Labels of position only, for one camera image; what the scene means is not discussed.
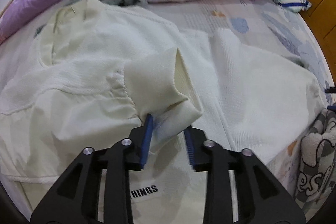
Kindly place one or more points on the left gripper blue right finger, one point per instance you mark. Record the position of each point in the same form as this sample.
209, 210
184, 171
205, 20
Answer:
261, 197

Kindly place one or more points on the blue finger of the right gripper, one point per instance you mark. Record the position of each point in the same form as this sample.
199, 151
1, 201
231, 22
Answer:
331, 90

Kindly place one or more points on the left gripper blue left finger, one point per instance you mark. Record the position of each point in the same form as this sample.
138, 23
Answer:
73, 198

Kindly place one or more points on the white button jacket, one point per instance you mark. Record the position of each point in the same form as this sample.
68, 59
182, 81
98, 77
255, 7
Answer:
105, 98

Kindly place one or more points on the checkered grey folded garment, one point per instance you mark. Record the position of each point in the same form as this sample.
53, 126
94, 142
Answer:
316, 177

